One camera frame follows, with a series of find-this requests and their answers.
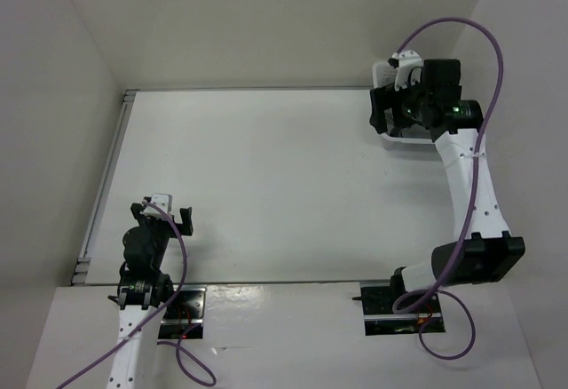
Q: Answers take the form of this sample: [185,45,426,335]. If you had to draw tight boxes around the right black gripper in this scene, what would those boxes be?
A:
[370,71,433,133]

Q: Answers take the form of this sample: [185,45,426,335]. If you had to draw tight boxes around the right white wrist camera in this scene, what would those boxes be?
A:
[388,50,423,91]

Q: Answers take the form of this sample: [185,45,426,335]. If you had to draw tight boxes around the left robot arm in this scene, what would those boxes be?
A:
[106,194,193,388]

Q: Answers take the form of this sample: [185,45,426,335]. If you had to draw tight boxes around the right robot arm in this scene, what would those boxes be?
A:
[370,51,525,312]

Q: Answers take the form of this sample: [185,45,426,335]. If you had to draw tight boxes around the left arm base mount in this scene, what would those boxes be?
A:
[158,286,207,341]

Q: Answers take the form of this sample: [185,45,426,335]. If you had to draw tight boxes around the white plastic basket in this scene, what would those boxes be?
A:
[372,60,433,147]

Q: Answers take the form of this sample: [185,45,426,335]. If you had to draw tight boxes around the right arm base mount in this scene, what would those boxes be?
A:
[353,282,446,336]

